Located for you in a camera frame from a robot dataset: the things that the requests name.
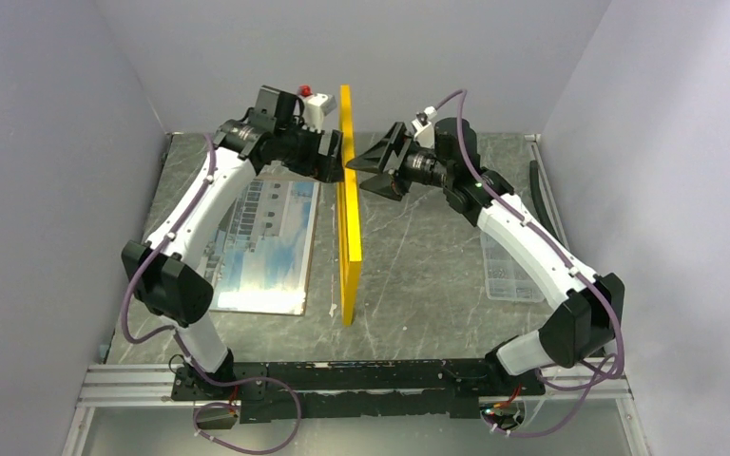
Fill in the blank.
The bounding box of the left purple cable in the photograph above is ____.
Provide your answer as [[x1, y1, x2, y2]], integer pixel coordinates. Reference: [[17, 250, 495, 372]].
[[118, 132, 303, 453]]

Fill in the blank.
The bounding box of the yellow wooden picture frame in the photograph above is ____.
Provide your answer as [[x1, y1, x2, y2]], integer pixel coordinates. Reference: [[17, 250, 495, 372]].
[[336, 85, 363, 327]]

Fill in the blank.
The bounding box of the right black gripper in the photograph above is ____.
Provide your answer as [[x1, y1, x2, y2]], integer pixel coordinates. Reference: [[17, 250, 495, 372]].
[[346, 123, 453, 201]]

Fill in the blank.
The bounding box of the black corrugated hose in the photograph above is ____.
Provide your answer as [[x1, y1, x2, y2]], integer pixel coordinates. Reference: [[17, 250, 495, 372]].
[[528, 159, 562, 243]]

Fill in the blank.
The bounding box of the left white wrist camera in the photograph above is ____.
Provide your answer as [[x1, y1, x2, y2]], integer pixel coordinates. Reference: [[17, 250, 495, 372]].
[[297, 85, 337, 131]]

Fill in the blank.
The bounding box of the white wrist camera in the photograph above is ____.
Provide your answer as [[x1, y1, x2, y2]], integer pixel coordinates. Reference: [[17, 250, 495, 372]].
[[411, 106, 437, 149], [297, 85, 337, 131]]

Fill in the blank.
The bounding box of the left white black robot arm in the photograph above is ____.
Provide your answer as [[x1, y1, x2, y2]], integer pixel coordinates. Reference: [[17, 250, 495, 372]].
[[119, 116, 343, 399]]

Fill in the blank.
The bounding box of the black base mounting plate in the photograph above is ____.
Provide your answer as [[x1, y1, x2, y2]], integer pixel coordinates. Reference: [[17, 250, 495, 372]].
[[170, 358, 546, 424]]

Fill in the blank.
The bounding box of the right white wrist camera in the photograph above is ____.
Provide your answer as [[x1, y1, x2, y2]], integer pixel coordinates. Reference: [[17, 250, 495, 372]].
[[411, 106, 437, 149]]

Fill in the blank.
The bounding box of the building and sky photo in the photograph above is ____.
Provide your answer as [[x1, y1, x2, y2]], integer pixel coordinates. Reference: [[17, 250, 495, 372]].
[[198, 179, 320, 316]]

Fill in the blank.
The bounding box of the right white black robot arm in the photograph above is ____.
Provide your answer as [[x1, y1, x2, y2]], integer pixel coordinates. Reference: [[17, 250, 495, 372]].
[[346, 118, 624, 394]]

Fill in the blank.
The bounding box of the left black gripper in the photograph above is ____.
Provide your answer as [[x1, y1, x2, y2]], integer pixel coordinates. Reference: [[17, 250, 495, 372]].
[[275, 118, 345, 183]]

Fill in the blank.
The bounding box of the clear plastic compartment box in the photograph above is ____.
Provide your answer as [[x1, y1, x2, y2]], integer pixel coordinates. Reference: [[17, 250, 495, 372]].
[[480, 233, 544, 303]]

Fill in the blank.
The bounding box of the aluminium extrusion rail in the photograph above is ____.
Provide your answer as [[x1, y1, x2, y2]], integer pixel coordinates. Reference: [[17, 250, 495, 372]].
[[79, 358, 633, 407]]

